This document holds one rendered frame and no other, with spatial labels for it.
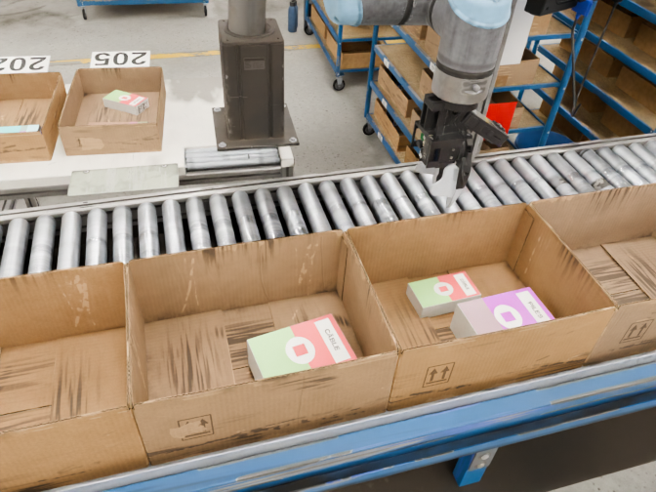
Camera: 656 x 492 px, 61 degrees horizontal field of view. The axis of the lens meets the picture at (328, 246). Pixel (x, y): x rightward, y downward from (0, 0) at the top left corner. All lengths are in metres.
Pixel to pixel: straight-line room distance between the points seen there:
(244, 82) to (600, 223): 1.04
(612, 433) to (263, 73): 1.30
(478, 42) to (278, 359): 0.58
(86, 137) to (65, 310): 0.83
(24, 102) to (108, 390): 1.34
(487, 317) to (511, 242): 0.25
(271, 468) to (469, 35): 0.70
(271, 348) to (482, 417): 0.37
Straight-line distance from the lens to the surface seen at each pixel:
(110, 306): 1.09
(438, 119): 0.95
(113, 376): 1.07
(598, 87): 3.10
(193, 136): 1.89
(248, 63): 1.72
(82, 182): 1.75
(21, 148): 1.87
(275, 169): 1.78
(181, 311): 1.11
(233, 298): 1.11
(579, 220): 1.34
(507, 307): 1.11
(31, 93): 2.21
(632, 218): 1.44
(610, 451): 1.43
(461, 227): 1.17
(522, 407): 1.04
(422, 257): 1.18
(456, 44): 0.89
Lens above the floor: 1.73
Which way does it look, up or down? 42 degrees down
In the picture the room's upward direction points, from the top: 4 degrees clockwise
